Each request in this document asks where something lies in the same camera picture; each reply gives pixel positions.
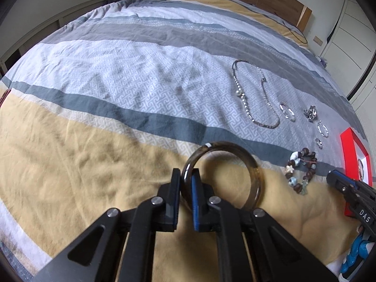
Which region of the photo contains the twisted silver bracelet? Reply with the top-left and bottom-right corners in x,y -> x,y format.
279,102 -> 295,123
317,120 -> 329,138

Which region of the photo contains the brown and white beaded bracelet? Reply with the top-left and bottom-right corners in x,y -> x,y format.
284,148 -> 319,196

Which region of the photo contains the red cardboard box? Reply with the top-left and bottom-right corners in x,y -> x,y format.
339,127 -> 373,218

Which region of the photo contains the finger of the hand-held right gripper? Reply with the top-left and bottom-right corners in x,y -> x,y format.
327,170 -> 357,196

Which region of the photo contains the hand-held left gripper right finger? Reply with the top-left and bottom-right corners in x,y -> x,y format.
191,174 -> 338,282

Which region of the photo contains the dark brown translucent bangle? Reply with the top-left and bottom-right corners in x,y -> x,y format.
180,142 -> 263,212

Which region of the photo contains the silver bead chain necklace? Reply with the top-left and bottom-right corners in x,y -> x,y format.
232,59 -> 281,129

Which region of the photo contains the silver wrist watch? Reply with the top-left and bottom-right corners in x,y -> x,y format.
303,105 -> 318,122

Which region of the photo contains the black cable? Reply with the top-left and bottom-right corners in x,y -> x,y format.
282,20 -> 308,45

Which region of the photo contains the striped duvet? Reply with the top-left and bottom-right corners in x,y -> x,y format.
0,0 -> 368,274

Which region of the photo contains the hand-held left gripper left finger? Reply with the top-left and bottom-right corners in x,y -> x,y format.
32,168 -> 181,282

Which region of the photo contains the white wardrobe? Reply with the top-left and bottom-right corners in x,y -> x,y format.
320,0 -> 376,102

